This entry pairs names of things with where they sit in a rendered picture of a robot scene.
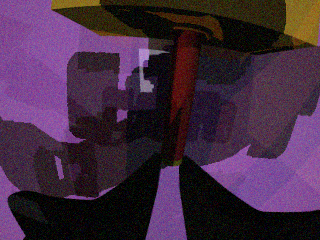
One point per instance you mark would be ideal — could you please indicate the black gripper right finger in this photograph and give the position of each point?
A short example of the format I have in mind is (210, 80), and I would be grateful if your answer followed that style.
(211, 212)

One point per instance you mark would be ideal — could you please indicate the dark red cylinder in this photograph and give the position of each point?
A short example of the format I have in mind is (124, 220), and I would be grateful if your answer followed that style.
(181, 88)

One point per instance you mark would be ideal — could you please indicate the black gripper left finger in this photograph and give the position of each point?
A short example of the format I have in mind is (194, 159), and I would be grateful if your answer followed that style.
(120, 214)

